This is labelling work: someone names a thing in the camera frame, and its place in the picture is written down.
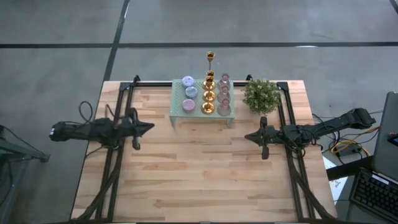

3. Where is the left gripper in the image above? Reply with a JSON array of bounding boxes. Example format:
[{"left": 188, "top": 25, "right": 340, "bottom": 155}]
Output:
[{"left": 121, "top": 107, "right": 155, "bottom": 151}]

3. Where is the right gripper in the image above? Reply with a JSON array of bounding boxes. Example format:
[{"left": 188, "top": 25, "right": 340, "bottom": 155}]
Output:
[{"left": 244, "top": 116, "right": 285, "bottom": 161}]

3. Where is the pink ribbed glass candle holder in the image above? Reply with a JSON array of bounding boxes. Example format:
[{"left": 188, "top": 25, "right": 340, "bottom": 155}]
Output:
[
  {"left": 216, "top": 98, "right": 233, "bottom": 118},
  {"left": 216, "top": 85, "right": 233, "bottom": 103},
  {"left": 217, "top": 72, "right": 233, "bottom": 90}
]

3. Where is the pink round candle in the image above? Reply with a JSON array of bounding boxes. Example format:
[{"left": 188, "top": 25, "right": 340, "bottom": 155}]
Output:
[{"left": 182, "top": 98, "right": 197, "bottom": 114}]

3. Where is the short brass candlestick holder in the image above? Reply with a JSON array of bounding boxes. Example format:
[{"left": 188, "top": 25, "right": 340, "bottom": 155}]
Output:
[{"left": 202, "top": 70, "right": 216, "bottom": 103}]

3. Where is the medium brass candlestick holder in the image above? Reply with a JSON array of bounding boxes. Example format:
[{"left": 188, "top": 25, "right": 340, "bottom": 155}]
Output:
[{"left": 203, "top": 50, "right": 216, "bottom": 91}]

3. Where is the potted artificial green plant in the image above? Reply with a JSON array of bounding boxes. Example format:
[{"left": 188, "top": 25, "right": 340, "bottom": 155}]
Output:
[{"left": 242, "top": 78, "right": 282, "bottom": 115}]

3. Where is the green perforated metal shelf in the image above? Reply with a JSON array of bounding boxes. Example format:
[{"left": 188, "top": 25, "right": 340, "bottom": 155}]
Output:
[{"left": 169, "top": 79, "right": 236, "bottom": 128}]

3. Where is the black power box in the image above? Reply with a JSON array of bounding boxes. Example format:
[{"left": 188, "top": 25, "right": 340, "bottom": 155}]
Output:
[{"left": 337, "top": 146, "right": 363, "bottom": 158}]

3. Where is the white paper sheet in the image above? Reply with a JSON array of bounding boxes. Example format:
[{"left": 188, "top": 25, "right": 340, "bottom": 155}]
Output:
[{"left": 322, "top": 155, "right": 348, "bottom": 202}]

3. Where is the grey metal stand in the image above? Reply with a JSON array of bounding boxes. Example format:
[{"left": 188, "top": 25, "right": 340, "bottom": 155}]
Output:
[{"left": 0, "top": 124, "right": 51, "bottom": 224}]

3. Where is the black keyboard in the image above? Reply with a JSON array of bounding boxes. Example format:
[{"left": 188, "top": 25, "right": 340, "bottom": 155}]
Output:
[{"left": 349, "top": 167, "right": 398, "bottom": 223}]

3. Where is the grey laptop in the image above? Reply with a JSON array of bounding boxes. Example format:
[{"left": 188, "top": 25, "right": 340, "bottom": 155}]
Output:
[{"left": 371, "top": 91, "right": 398, "bottom": 182}]

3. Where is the black aluminium table frame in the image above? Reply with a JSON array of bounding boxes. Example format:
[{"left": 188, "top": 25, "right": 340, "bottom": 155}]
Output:
[{"left": 72, "top": 74, "right": 338, "bottom": 223}]

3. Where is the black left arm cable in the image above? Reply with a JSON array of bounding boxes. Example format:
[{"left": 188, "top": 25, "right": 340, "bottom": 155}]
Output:
[{"left": 77, "top": 100, "right": 116, "bottom": 127}]

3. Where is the yellow cable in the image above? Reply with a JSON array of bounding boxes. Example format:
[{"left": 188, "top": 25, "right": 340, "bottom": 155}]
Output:
[{"left": 330, "top": 125, "right": 381, "bottom": 157}]

